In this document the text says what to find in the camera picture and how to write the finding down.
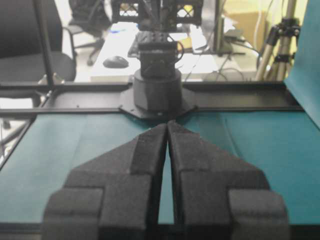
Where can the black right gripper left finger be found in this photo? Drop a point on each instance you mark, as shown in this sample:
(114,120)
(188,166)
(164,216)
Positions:
(115,196)

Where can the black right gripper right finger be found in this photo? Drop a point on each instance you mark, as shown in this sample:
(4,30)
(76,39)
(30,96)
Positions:
(218,196)

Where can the teal table mat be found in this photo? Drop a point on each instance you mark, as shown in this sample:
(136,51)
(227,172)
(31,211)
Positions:
(285,145)

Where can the black computer mouse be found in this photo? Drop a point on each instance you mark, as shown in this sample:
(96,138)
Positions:
(115,62)

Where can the black office chair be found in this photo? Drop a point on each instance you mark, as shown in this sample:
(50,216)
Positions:
(21,58)
(88,16)

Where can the black plastic crate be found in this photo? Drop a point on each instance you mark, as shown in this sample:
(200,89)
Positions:
(163,12)

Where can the black frame rail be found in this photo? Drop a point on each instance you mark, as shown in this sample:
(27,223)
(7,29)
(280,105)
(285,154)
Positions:
(80,98)

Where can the silver camera tripod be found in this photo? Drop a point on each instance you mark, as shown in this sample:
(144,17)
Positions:
(277,59)

